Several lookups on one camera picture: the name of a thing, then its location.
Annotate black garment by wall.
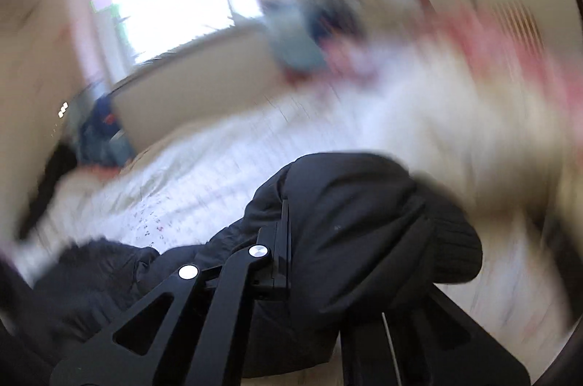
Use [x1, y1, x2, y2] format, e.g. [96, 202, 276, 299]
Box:
[17, 142, 78, 240]

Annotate white cherry print bedsheet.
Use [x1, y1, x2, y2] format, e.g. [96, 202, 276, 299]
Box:
[13, 44, 580, 373]

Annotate pink floral blanket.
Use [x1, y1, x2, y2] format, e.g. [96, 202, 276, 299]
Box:
[324, 3, 582, 138]

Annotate right blue cartoon curtain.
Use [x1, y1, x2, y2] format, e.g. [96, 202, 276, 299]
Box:
[260, 0, 364, 74]

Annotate blue cartoon curtain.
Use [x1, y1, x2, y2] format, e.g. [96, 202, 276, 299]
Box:
[76, 96, 136, 168]
[260, 0, 364, 74]

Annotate left blue cartoon curtain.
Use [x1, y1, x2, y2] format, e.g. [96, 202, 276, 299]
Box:
[76, 96, 136, 168]

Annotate black puffer jacket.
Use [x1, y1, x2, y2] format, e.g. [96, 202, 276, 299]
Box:
[32, 152, 482, 378]

